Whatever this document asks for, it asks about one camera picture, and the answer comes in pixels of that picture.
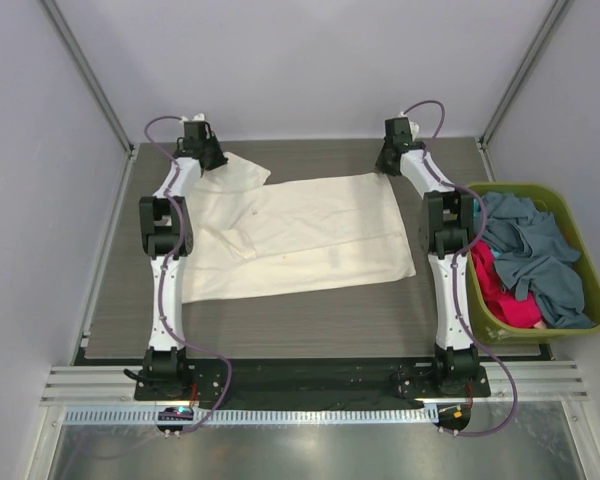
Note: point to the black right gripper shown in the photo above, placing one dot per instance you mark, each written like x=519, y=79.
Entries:
x=380, y=166

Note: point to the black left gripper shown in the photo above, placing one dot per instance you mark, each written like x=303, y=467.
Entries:
x=222, y=160

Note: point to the cream white t shirt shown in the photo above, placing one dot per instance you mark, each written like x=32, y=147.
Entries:
x=256, y=239

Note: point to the olive green plastic bin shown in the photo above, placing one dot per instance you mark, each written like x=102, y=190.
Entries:
x=486, y=326

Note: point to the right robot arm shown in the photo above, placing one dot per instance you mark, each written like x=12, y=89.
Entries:
x=446, y=230

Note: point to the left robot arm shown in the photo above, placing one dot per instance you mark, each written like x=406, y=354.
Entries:
x=167, y=239

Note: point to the grey blue t shirt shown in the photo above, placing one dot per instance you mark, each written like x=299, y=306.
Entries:
x=532, y=256

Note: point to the red t shirt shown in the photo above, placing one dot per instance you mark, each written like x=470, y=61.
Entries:
x=500, y=301

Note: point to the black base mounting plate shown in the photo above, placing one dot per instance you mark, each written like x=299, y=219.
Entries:
x=328, y=384

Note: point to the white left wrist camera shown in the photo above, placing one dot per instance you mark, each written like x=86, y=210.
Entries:
x=200, y=117

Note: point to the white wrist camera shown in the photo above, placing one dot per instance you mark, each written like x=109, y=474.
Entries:
x=414, y=127
x=200, y=117

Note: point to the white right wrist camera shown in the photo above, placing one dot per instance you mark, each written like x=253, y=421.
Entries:
x=414, y=127

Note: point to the right aluminium corner post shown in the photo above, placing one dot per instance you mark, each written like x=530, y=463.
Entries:
x=534, y=52

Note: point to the aluminium corner post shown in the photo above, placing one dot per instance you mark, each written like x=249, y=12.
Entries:
x=534, y=52
x=69, y=41

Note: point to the left aluminium corner post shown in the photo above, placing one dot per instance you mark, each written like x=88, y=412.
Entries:
x=69, y=41

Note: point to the white slotted cable duct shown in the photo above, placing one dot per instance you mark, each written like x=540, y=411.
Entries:
x=178, y=416

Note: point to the aluminium frame rail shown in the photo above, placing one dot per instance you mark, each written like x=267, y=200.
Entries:
x=100, y=385

